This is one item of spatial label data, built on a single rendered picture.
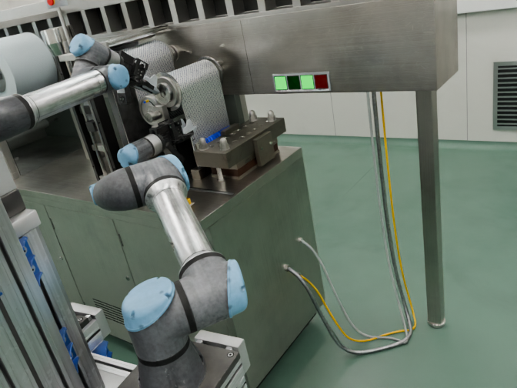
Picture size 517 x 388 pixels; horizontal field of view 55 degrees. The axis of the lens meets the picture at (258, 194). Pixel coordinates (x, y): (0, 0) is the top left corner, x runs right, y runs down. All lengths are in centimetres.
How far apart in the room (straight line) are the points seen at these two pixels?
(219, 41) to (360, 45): 62
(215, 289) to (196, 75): 110
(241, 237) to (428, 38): 91
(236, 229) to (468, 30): 280
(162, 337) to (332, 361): 136
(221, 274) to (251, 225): 80
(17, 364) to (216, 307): 38
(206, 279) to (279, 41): 114
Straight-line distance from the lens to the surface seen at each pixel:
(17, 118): 139
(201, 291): 105
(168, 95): 190
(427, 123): 197
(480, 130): 430
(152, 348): 107
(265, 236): 194
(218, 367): 118
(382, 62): 179
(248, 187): 181
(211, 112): 202
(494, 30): 409
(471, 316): 253
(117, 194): 134
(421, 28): 172
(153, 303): 103
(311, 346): 240
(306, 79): 193
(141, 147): 173
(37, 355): 108
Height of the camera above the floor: 160
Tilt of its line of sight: 24 degrees down
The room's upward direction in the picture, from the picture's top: 11 degrees counter-clockwise
